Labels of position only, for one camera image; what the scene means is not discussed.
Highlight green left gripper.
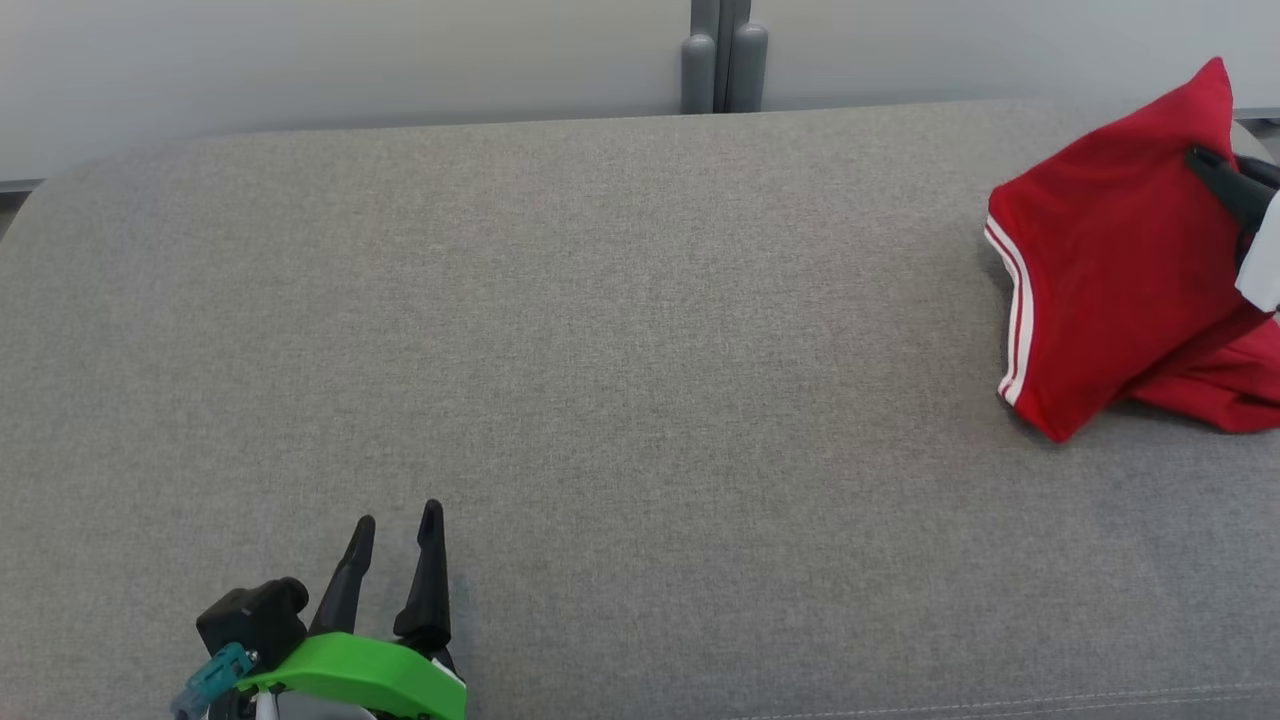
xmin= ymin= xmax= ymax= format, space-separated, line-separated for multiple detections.
xmin=238 ymin=499 xmax=468 ymax=720

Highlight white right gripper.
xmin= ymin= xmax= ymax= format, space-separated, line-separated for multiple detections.
xmin=1185 ymin=146 xmax=1280 ymax=313

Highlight red number 23 jersey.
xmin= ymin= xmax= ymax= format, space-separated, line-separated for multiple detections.
xmin=985 ymin=57 xmax=1280 ymax=444

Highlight red shorts with white stripe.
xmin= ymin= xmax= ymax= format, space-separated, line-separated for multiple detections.
xmin=1130 ymin=318 xmax=1280 ymax=434

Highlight left cable with teal plug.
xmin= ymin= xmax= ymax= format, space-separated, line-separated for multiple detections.
xmin=172 ymin=642 xmax=257 ymax=719

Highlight grey partition post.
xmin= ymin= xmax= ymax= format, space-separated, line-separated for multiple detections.
xmin=720 ymin=0 xmax=769 ymax=113
xmin=681 ymin=0 xmax=719 ymax=115

